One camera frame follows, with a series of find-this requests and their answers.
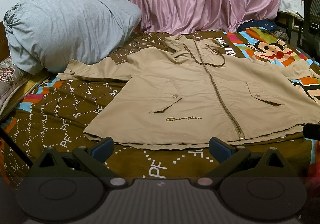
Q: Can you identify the beige Champion hooded jacket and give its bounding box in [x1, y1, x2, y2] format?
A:
[58, 36, 319, 150]

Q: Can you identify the dark navy clothing pile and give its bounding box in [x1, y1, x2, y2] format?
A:
[236, 19, 278, 32]

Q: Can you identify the black mesh office chair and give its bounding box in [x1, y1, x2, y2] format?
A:
[302, 0, 320, 61]

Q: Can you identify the wooden side table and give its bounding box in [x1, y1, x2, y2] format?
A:
[275, 10, 304, 46]

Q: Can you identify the floral grey pillow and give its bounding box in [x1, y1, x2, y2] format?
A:
[0, 56, 32, 113]

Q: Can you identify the grey rolled duvet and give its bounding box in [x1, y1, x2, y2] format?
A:
[3, 0, 142, 75]

